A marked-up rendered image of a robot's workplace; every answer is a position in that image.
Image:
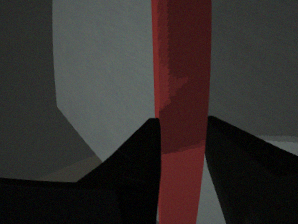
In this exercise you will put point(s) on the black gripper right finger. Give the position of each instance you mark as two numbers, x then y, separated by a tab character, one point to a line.
256	182

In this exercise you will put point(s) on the red box lid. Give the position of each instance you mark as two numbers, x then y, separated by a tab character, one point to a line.
182	58

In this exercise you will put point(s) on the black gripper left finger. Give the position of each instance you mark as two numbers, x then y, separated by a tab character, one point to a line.
122	190

